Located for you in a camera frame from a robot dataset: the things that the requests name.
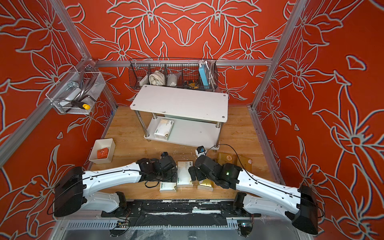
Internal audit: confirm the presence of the white tissue pack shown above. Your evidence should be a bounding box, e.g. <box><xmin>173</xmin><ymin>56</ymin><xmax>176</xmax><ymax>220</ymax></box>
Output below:
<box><xmin>177</xmin><ymin>161</ymin><xmax>194</xmax><ymax>188</ymax></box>
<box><xmin>154</xmin><ymin>119</ymin><xmax>174</xmax><ymax>141</ymax></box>
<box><xmin>159</xmin><ymin>182</ymin><xmax>177</xmax><ymax>193</ymax></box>

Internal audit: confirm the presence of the gold tissue pack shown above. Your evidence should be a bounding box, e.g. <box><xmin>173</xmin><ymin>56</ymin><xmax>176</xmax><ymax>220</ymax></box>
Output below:
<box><xmin>237</xmin><ymin>155</ymin><xmax>253</xmax><ymax>173</ymax></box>
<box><xmin>197</xmin><ymin>179</ymin><xmax>214</xmax><ymax>192</ymax></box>
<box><xmin>217</xmin><ymin>153</ymin><xmax>236</xmax><ymax>165</ymax></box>

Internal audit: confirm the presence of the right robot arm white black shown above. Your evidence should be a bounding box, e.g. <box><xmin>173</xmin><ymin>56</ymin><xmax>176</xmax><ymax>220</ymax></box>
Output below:
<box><xmin>189</xmin><ymin>155</ymin><xmax>319</xmax><ymax>235</ymax></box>

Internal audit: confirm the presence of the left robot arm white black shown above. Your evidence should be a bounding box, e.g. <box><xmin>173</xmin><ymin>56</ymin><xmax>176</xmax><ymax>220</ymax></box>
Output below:
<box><xmin>47</xmin><ymin>153</ymin><xmax>178</xmax><ymax>218</ymax></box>

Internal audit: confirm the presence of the white two-tier shelf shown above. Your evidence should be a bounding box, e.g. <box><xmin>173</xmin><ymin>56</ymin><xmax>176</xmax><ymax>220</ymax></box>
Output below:
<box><xmin>130</xmin><ymin>85</ymin><xmax>229</xmax><ymax>151</ymax></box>

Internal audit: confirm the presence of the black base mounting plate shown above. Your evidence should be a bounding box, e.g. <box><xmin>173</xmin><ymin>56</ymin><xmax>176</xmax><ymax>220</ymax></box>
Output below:
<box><xmin>101</xmin><ymin>200</ymin><xmax>262</xmax><ymax>219</ymax></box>

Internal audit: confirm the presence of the orange block in tray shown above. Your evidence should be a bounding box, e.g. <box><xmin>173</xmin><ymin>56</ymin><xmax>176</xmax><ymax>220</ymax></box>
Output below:
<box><xmin>97</xmin><ymin>148</ymin><xmax>109</xmax><ymax>160</ymax></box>

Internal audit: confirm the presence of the white square tray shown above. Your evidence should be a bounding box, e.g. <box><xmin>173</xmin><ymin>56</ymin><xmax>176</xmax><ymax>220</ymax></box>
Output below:
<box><xmin>89</xmin><ymin>139</ymin><xmax>116</xmax><ymax>164</ymax></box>

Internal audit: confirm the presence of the white cloth roll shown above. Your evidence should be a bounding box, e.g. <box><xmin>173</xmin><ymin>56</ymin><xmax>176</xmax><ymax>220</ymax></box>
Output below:
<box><xmin>149</xmin><ymin>71</ymin><xmax>166</xmax><ymax>86</ymax></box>

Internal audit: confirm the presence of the white cup in basket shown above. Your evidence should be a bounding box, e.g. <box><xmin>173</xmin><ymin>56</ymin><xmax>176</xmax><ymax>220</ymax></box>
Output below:
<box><xmin>167</xmin><ymin>73</ymin><xmax>181</xmax><ymax>87</ymax></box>

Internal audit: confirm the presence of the blue box in basket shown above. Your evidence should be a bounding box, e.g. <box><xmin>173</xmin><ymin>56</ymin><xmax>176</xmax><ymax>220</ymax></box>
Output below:
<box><xmin>198</xmin><ymin>61</ymin><xmax>209</xmax><ymax>89</ymax></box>

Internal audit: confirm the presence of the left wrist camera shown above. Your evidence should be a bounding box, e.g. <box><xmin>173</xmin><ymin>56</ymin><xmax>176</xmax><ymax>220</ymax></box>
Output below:
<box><xmin>161</xmin><ymin>152</ymin><xmax>169</xmax><ymax>158</ymax></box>

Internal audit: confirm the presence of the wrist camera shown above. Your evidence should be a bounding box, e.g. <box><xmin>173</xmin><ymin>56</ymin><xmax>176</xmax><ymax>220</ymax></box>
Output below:
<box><xmin>161</xmin><ymin>152</ymin><xmax>169</xmax><ymax>158</ymax></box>
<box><xmin>196</xmin><ymin>146</ymin><xmax>207</xmax><ymax>158</ymax></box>

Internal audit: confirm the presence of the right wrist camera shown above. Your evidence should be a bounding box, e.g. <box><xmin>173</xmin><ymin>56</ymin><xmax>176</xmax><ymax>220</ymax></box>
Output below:
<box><xmin>196</xmin><ymin>146</ymin><xmax>207</xmax><ymax>158</ymax></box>

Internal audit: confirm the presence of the black wire basket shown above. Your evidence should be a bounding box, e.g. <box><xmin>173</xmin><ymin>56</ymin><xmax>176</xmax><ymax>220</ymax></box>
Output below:
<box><xmin>129</xmin><ymin>58</ymin><xmax>219</xmax><ymax>92</ymax></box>

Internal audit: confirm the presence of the yellow handled tool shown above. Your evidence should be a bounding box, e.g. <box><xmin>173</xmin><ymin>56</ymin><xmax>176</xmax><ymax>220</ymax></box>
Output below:
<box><xmin>66</xmin><ymin>101</ymin><xmax>91</xmax><ymax>113</ymax></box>

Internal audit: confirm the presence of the clear plastic wall bin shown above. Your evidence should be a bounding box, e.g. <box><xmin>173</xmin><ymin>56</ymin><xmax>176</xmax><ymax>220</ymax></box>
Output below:
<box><xmin>46</xmin><ymin>67</ymin><xmax>106</xmax><ymax>115</ymax></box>

